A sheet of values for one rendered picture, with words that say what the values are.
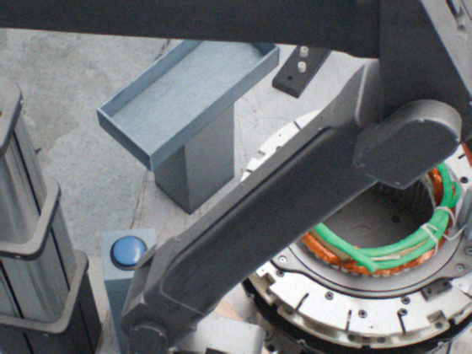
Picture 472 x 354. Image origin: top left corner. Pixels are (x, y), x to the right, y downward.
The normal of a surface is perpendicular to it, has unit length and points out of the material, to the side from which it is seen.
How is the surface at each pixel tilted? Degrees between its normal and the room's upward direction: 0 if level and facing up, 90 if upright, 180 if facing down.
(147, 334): 82
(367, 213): 0
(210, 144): 90
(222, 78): 0
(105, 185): 0
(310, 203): 83
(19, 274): 90
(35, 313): 90
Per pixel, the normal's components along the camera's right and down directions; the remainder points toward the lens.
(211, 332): 0.10, -0.59
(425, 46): -0.23, 0.77
